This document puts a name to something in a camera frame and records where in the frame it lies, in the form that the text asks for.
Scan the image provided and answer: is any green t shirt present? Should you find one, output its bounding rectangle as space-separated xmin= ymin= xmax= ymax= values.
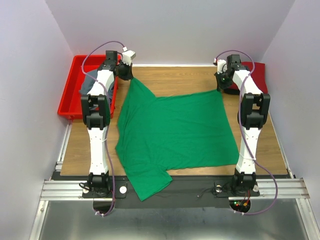
xmin=115 ymin=78 xmax=239 ymax=201

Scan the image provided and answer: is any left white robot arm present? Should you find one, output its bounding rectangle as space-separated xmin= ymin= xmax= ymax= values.
xmin=79 ymin=47 xmax=136 ymax=198

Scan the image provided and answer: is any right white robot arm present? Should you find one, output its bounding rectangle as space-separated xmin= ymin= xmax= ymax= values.
xmin=213 ymin=54 xmax=271 ymax=195

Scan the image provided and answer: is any folded black t shirt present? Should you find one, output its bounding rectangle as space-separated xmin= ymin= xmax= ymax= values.
xmin=223 ymin=87 xmax=240 ymax=96

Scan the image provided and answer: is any grey t shirt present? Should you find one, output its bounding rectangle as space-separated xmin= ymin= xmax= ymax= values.
xmin=79 ymin=69 xmax=117 ymax=112

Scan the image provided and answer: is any folded red t shirt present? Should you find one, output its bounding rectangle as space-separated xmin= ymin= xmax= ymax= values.
xmin=227 ymin=61 xmax=268 ymax=95

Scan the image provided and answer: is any red plastic bin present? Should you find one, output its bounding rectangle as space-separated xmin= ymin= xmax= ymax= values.
xmin=57 ymin=55 xmax=119 ymax=120

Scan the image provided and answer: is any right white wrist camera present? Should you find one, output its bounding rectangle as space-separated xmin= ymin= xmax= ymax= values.
xmin=213 ymin=58 xmax=227 ymax=74

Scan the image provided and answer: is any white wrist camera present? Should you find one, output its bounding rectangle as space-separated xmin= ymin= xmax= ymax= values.
xmin=122 ymin=50 xmax=136 ymax=66
xmin=213 ymin=58 xmax=227 ymax=74

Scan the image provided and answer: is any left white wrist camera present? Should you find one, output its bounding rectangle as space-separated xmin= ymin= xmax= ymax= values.
xmin=122 ymin=50 xmax=136 ymax=66

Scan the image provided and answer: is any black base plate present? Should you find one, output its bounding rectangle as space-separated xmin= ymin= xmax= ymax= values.
xmin=79 ymin=175 xmax=260 ymax=212

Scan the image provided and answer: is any aluminium rail frame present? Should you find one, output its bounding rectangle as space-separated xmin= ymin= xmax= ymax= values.
xmin=30 ymin=122 xmax=319 ymax=240

